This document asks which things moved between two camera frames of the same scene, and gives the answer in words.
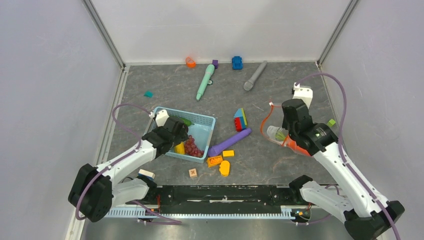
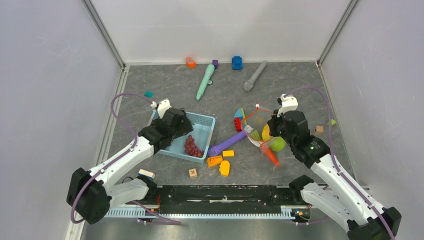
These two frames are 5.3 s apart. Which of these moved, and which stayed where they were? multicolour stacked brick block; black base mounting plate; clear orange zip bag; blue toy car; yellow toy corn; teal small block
Moved: yellow toy corn; clear orange zip bag
Stayed: blue toy car; teal small block; black base mounting plate; multicolour stacked brick block
